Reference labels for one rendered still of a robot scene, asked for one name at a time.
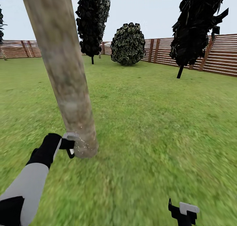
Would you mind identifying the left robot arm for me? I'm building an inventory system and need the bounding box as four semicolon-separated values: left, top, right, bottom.
0;132;78;226

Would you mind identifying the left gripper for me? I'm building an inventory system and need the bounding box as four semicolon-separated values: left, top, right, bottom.
61;139;75;150

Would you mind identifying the pesticide atomizer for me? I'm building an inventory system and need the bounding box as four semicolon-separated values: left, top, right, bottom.
66;149;75;159

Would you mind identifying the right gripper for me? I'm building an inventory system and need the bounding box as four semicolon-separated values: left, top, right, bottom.
168;203;196;225

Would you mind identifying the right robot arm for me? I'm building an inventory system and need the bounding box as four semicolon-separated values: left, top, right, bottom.
168;202;200;226

